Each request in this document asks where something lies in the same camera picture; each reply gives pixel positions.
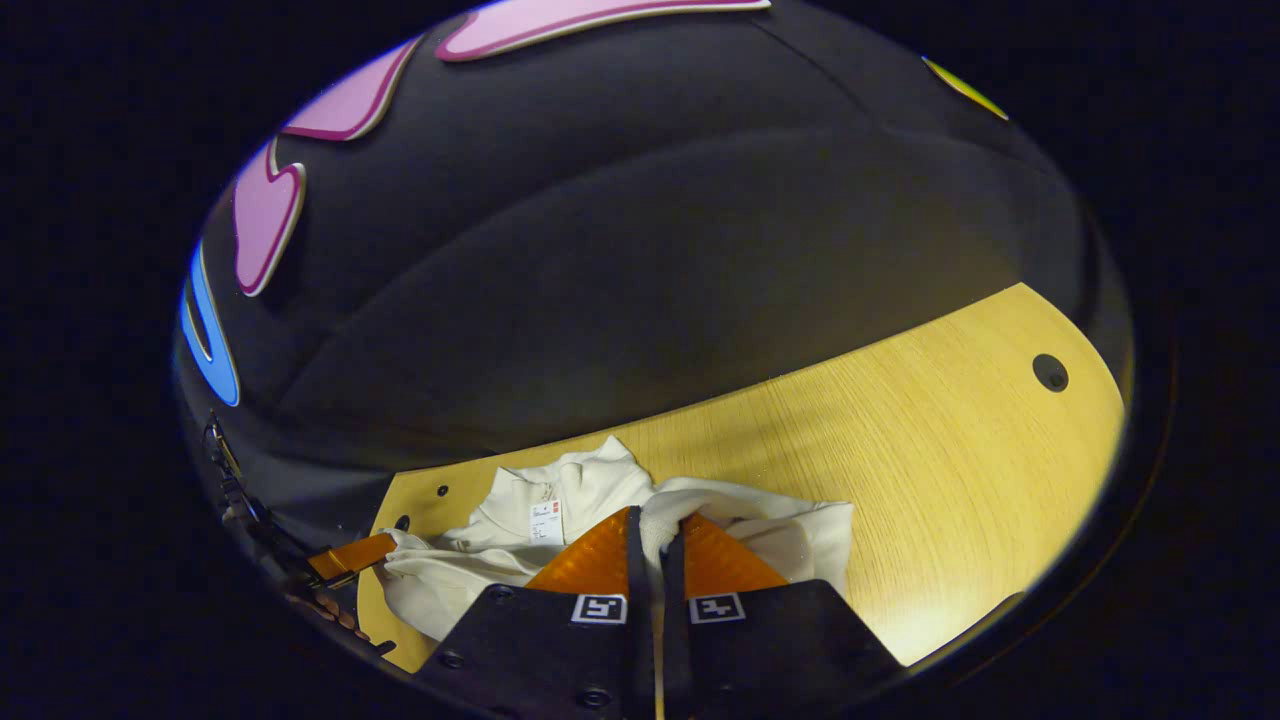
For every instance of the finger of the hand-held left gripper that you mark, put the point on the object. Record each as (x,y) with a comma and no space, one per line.
(350,558)

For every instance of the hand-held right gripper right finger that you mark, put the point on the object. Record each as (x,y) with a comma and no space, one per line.
(672,600)

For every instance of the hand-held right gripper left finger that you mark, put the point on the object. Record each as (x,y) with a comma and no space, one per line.
(640,600)

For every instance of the white sweatshirt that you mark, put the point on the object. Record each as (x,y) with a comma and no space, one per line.
(470,560)

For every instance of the black backdrop cloth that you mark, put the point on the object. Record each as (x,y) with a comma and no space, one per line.
(650,250)

